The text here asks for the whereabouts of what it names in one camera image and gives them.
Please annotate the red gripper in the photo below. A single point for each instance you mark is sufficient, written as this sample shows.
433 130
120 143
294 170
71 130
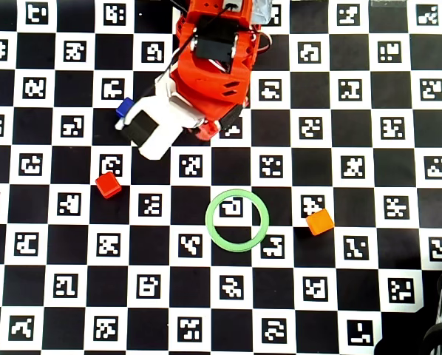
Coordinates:
208 132

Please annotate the blue cube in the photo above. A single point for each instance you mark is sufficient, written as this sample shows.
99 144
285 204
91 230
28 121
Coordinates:
124 106

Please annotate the red cube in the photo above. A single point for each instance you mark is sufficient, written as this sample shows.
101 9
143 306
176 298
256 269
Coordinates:
108 185

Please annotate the orange cube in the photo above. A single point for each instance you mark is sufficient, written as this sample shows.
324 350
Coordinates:
319 222

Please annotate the black white marker checkerboard mat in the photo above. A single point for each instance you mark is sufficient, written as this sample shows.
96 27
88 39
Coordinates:
317 129

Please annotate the clear tape strip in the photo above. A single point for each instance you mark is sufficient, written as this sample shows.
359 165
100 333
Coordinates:
387 3

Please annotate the grey duct tape wad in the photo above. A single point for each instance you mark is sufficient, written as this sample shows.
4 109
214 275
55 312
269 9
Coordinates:
263 11

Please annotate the black flexible camera stand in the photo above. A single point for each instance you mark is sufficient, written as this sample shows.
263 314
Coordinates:
437 340

